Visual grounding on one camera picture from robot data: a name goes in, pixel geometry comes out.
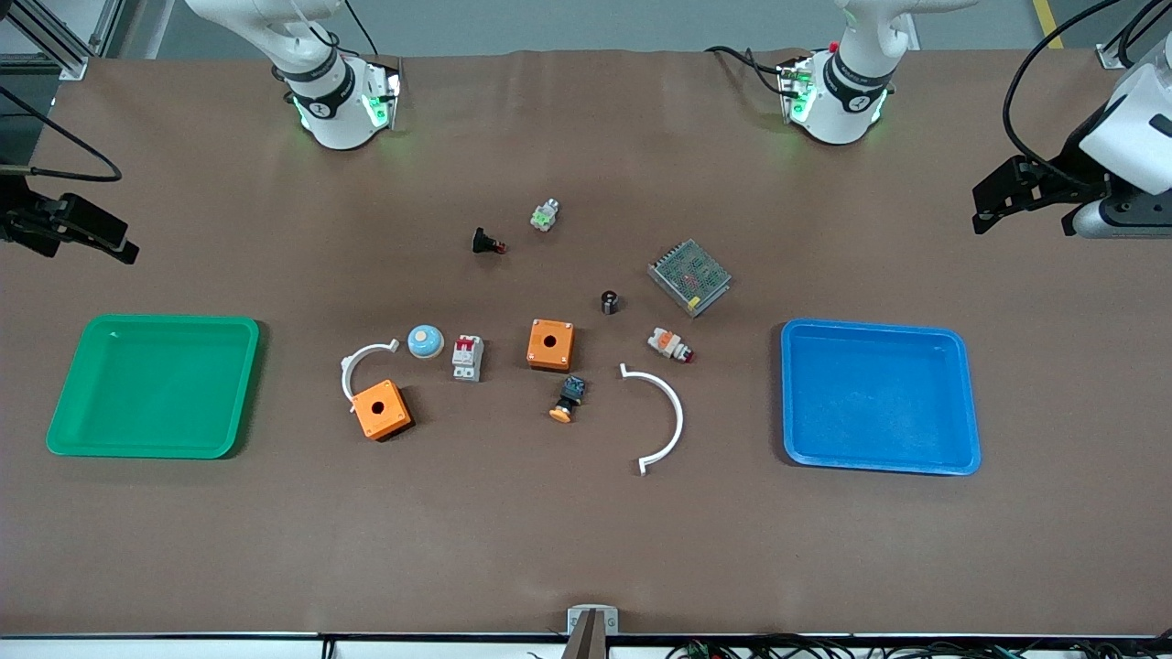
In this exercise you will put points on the orange push-button enclosure box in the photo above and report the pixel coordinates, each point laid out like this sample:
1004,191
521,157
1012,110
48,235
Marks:
540,357
389,421

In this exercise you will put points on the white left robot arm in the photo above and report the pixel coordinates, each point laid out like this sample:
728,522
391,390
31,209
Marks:
838,119

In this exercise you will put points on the white circuit breaker red switch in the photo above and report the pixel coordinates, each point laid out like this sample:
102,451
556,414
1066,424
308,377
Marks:
467,361

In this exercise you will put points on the large white curved clamp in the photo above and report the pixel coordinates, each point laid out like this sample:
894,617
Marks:
679,419

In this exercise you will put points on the black push button orange cap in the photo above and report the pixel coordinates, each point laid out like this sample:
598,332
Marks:
569,394

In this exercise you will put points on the blue dome button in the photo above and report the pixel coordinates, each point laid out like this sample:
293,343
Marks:
426,342

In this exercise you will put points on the grey metal bracket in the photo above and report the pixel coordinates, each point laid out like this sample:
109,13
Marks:
575,615

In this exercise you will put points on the aluminium frame profile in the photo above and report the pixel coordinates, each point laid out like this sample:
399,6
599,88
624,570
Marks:
1108,57
73,66

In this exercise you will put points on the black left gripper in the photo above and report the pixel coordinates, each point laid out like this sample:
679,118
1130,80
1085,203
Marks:
1065,173

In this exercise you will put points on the white orange red indicator lamp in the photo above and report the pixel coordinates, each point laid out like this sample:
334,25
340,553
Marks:
667,343

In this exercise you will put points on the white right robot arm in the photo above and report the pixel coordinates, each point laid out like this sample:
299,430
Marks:
334,119

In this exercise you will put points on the black switch with red end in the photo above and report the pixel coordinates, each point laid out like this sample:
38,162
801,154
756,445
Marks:
482,241

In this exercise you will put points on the blue plastic tray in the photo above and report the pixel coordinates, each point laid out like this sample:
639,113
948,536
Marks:
879,394

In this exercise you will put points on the green white switch module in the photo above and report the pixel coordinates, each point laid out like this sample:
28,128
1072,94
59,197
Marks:
545,216

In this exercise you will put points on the small white curved clamp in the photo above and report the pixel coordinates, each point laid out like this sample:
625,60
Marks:
347,373

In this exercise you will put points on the small black cylindrical capacitor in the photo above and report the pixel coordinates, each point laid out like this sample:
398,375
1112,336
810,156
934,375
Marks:
610,302

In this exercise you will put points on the metal mesh power supply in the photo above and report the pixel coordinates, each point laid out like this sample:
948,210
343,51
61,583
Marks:
689,277

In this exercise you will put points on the green plastic tray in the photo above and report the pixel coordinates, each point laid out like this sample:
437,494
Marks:
151,384

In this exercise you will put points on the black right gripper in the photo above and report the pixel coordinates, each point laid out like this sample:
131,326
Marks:
20,222

